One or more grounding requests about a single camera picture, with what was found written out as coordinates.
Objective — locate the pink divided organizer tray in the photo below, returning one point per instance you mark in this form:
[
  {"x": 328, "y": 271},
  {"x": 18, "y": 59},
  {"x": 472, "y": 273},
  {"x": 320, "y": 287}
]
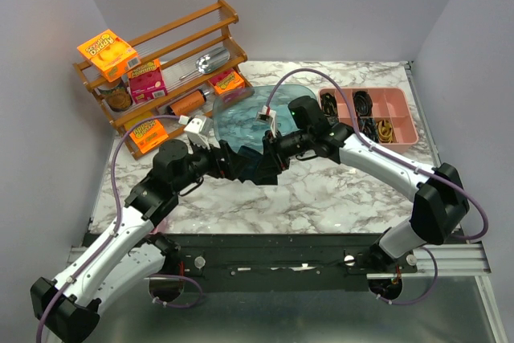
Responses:
[{"x": 388, "y": 104}]

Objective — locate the pink Scrub Mommy box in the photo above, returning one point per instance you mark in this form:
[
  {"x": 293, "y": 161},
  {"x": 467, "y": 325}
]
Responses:
[{"x": 146, "y": 82}]

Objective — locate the rolled yellow tie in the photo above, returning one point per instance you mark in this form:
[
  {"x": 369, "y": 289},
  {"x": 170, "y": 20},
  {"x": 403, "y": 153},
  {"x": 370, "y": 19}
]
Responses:
[{"x": 385, "y": 131}]

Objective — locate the rolled dark patterned tie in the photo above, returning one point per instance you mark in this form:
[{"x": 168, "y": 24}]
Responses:
[{"x": 328, "y": 104}]

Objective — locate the metal scoop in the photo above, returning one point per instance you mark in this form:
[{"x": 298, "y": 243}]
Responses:
[{"x": 209, "y": 62}]

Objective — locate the brown cylinder bottle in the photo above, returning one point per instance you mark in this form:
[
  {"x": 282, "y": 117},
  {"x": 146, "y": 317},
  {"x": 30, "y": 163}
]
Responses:
[{"x": 188, "y": 103}]

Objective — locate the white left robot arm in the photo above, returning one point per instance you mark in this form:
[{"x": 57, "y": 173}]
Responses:
[{"x": 129, "y": 250}]

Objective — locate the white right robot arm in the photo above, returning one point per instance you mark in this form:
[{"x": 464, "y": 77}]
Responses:
[{"x": 437, "y": 194}]

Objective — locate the orange Scrub Daddy box top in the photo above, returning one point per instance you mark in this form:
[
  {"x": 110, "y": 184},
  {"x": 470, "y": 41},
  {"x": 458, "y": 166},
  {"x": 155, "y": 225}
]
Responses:
[{"x": 110, "y": 55}]

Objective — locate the rolled blue striped tie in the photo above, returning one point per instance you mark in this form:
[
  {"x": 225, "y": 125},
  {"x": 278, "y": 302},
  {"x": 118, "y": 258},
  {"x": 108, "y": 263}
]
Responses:
[{"x": 368, "y": 128}]

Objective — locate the dark green necktie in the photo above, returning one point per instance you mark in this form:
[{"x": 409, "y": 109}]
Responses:
[{"x": 250, "y": 170}]

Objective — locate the orange sponge box right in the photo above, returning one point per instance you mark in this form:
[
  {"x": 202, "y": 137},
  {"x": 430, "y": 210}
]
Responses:
[{"x": 226, "y": 81}]

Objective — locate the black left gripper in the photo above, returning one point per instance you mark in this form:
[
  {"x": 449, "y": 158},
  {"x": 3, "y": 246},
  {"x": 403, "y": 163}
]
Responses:
[{"x": 230, "y": 168}]

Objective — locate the wooden three-tier rack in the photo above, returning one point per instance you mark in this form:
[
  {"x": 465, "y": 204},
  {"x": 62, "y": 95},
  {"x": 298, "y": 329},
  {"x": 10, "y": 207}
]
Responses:
[{"x": 177, "y": 45}]

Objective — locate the food can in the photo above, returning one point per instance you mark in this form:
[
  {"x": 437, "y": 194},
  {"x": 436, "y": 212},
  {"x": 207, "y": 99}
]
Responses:
[{"x": 116, "y": 95}]

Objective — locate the orange sponge box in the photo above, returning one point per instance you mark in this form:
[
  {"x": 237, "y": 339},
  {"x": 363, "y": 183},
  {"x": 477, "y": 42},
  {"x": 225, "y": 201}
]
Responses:
[
  {"x": 148, "y": 135},
  {"x": 226, "y": 81}
]

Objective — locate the rolled black tie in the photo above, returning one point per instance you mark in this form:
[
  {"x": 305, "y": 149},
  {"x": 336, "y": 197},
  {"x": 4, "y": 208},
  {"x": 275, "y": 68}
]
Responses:
[{"x": 363, "y": 103}]

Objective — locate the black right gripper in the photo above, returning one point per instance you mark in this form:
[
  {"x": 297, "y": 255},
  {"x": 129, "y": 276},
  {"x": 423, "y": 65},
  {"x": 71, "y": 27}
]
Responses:
[{"x": 273, "y": 160}]

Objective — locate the orange sponge box bottom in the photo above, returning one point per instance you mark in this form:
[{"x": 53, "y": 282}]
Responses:
[{"x": 148, "y": 135}]

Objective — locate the clear blue plastic tub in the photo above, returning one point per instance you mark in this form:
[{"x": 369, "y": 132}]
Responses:
[{"x": 235, "y": 114}]

